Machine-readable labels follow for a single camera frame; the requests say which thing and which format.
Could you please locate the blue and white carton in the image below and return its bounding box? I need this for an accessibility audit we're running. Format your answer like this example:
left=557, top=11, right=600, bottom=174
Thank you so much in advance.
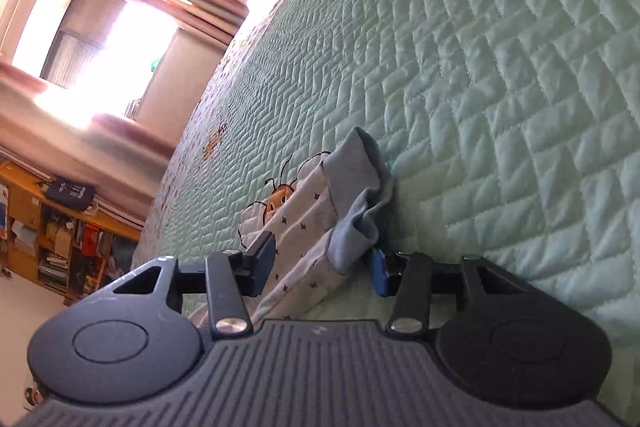
left=0, top=187, right=11, bottom=240

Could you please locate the wooden bookshelf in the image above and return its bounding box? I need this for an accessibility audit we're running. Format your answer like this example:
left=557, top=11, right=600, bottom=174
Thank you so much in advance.
left=0, top=159, right=143, bottom=303

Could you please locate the row of books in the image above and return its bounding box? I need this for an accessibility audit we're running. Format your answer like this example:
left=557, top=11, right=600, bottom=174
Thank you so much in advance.
left=37, top=257, right=71, bottom=293

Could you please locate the white patterned long-sleeve shirt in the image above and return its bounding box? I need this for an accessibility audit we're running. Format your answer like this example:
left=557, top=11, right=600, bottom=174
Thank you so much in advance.
left=190, top=127, right=396, bottom=330

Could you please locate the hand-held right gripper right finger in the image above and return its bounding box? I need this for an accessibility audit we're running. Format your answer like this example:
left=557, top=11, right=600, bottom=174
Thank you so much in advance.
left=371, top=248, right=528, bottom=335

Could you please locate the window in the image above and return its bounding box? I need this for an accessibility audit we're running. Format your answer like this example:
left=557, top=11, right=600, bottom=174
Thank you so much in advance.
left=10, top=0, right=181, bottom=128

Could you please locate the green bee-print quilt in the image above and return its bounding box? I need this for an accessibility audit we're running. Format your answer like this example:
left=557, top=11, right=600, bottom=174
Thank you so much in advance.
left=132, top=0, right=640, bottom=358

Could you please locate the dark blue hanging bag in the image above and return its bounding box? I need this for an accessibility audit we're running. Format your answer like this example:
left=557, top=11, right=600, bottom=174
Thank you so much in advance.
left=45, top=177, right=100, bottom=210

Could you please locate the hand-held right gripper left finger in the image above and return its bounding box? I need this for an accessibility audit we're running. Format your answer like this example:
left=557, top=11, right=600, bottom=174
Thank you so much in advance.
left=112, top=232, right=278, bottom=338

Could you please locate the red box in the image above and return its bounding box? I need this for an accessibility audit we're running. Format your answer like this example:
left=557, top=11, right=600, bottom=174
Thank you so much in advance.
left=80, top=224, right=103, bottom=258

